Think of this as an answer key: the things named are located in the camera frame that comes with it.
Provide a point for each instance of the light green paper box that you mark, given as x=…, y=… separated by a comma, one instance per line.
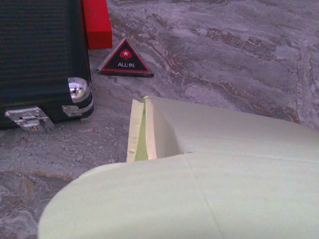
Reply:
x=199, y=186

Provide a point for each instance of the small red box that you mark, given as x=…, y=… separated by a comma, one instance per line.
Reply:
x=98, y=25

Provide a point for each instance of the black red triangular marker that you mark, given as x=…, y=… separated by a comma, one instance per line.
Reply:
x=124, y=62

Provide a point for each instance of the black case with metal corners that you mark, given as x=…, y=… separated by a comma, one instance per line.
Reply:
x=37, y=62

